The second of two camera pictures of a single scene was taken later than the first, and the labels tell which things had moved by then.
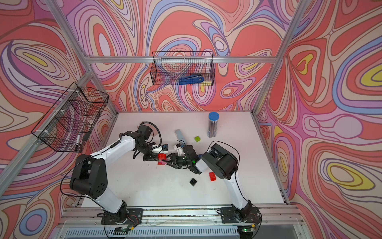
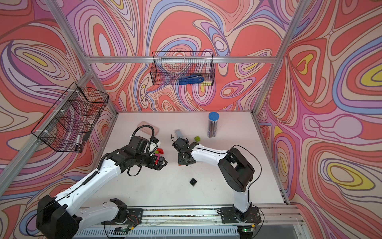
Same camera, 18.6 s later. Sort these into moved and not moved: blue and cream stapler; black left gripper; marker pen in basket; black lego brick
Moved: black left gripper
Not moved: marker pen in basket; black lego brick; blue and cream stapler
